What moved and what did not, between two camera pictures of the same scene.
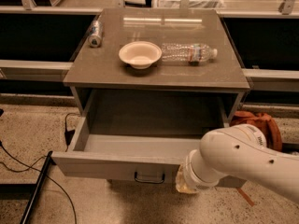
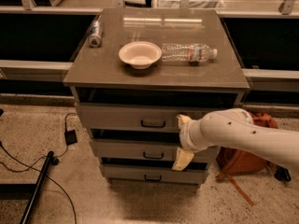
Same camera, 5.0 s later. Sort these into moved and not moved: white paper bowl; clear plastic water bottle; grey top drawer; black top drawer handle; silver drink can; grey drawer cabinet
Moved: black top drawer handle; grey top drawer
Not moved: grey drawer cabinet; silver drink can; white paper bowl; clear plastic water bottle
